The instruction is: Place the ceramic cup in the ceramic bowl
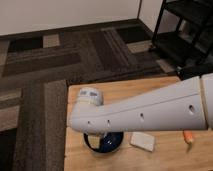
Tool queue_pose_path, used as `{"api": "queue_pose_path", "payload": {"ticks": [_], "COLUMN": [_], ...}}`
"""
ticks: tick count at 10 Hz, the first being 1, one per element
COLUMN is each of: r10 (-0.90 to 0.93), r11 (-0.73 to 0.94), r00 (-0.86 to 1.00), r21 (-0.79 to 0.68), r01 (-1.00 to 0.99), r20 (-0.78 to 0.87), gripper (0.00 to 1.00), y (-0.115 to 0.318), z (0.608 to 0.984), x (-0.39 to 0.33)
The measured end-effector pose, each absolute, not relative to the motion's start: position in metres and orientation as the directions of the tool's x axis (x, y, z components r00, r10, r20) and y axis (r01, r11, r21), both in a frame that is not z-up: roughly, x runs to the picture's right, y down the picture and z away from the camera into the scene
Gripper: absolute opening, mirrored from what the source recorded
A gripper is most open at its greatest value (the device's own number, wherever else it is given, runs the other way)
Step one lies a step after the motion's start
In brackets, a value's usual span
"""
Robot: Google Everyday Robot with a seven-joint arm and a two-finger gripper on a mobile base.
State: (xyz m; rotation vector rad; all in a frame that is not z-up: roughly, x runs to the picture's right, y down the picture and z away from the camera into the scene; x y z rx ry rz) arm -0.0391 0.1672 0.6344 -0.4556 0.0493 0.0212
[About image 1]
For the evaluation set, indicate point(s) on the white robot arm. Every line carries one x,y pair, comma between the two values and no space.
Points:
187,105

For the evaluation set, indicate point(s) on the dark blue ceramic bowl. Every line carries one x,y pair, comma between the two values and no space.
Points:
105,143

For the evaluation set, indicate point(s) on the white sponge block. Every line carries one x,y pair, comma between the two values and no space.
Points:
143,140

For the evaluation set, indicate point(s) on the black metal shelf rack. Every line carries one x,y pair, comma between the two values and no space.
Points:
181,46

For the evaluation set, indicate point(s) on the orange carrot toy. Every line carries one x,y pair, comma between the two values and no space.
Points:
188,137

